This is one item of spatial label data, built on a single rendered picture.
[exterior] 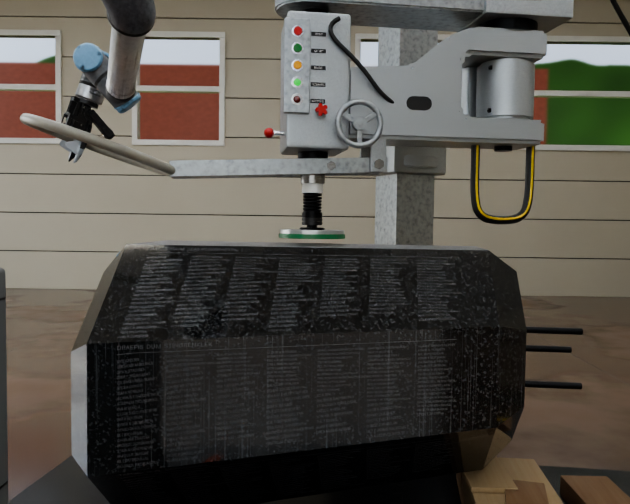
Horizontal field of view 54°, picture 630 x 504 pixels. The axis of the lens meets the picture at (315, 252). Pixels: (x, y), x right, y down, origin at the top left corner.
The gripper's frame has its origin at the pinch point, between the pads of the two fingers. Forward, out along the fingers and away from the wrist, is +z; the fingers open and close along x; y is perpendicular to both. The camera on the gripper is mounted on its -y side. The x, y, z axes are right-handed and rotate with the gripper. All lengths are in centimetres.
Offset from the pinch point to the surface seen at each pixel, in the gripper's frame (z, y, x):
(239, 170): -13, -33, 50
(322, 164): -24, -54, 62
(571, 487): 49, -144, 128
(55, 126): -6.4, 19.2, 38.4
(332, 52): -57, -44, 61
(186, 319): 31, -18, 74
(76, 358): 51, 0, 57
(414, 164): -45, -118, 37
